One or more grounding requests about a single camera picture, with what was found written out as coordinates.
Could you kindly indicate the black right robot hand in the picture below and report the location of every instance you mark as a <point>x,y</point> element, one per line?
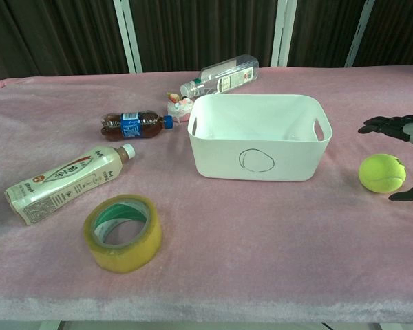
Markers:
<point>395,126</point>

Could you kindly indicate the yellow tennis ball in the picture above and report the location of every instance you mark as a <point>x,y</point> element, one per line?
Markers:
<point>381,173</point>

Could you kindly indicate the white plastic storage basket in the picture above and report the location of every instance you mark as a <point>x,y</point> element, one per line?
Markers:
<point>258,151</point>

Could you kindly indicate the clear empty plastic bottle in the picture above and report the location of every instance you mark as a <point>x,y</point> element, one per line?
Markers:
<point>223,78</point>

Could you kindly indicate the pink plush table cloth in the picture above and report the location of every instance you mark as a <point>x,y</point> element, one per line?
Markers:
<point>206,213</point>

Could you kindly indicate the dark pleated curtain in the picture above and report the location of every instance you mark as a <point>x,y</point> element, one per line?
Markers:
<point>199,31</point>

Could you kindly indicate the small brown cola bottle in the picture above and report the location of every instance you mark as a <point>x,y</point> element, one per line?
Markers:
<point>134,126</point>

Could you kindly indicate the yellow packing tape roll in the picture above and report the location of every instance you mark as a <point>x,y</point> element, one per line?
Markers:
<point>130,249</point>

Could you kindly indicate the beige milk tea bottle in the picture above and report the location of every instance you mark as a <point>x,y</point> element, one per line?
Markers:
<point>65,182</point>

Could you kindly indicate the white metal frame post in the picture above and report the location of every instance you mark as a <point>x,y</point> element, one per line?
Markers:
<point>359,32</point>
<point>282,32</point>
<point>129,34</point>

